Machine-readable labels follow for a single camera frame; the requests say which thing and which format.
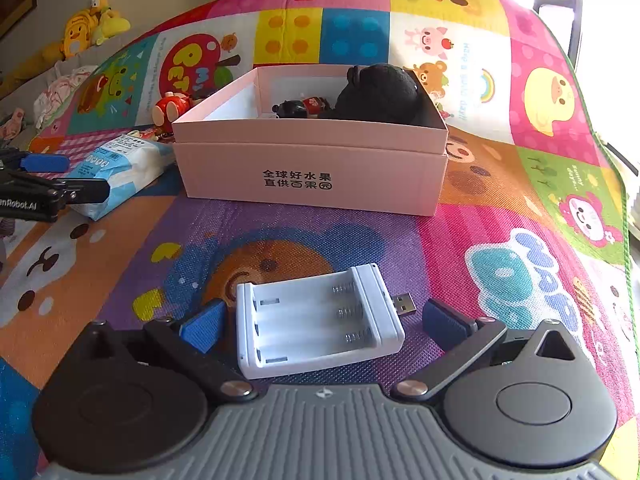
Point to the colourful cartoon play mat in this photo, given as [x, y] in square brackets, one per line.
[475, 260]

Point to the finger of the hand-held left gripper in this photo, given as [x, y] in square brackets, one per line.
[85, 191]
[45, 162]

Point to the small pink toy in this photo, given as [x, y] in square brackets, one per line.
[12, 122]

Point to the yellow tiger plush toy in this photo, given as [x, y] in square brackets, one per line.
[80, 35]

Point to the white battery charger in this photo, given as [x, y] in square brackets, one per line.
[320, 330]

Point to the floral white cloth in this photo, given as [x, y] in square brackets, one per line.
[62, 95]

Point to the black plush toy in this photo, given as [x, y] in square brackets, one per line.
[380, 95]

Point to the pink cardboard box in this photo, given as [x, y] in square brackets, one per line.
[310, 180]

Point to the long yellow plush toy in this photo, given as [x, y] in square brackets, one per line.
[37, 62]

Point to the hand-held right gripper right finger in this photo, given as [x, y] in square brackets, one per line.
[442, 321]

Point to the yellow duck plush toy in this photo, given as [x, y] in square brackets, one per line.
[111, 20]

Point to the red spotted mushroom toy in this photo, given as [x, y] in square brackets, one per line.
[172, 107]

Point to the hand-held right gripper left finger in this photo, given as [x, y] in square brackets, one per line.
[202, 327]

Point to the blue white wet wipes packet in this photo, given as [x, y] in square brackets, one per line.
[125, 170]

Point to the grey sofa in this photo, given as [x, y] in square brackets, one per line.
[25, 95]

